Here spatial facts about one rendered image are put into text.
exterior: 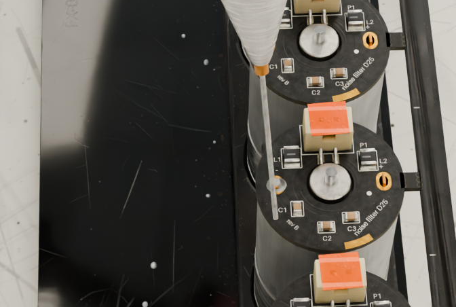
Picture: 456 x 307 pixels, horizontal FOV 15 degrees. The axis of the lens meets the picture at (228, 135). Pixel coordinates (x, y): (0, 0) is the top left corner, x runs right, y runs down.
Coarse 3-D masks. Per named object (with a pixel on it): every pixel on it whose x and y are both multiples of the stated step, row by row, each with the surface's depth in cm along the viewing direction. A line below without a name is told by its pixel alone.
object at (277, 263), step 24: (336, 168) 29; (312, 192) 29; (336, 192) 29; (264, 240) 30; (384, 240) 29; (264, 264) 30; (288, 264) 29; (312, 264) 29; (384, 264) 30; (264, 288) 31
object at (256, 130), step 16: (304, 32) 30; (336, 32) 30; (304, 48) 30; (320, 48) 30; (336, 48) 30; (256, 80) 31; (256, 96) 31; (272, 96) 30; (368, 96) 30; (256, 112) 31; (272, 112) 31; (288, 112) 30; (352, 112) 30; (368, 112) 31; (256, 128) 32; (272, 128) 31; (368, 128) 32; (256, 144) 32; (256, 160) 33
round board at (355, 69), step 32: (288, 0) 31; (352, 0) 31; (288, 32) 30; (352, 32) 30; (384, 32) 30; (288, 64) 30; (320, 64) 30; (352, 64) 30; (384, 64) 30; (288, 96) 30; (320, 96) 30; (352, 96) 30
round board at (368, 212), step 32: (288, 128) 30; (288, 160) 29; (352, 160) 29; (384, 160) 29; (256, 192) 29; (288, 192) 29; (352, 192) 29; (384, 192) 29; (288, 224) 29; (320, 224) 29; (352, 224) 29; (384, 224) 29
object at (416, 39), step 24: (408, 0) 31; (408, 24) 31; (408, 48) 30; (432, 48) 30; (408, 72) 30; (432, 72) 30; (432, 96) 30; (432, 120) 30; (432, 144) 29; (432, 168) 29; (432, 192) 29; (432, 216) 29; (432, 240) 29; (432, 264) 28; (432, 288) 28
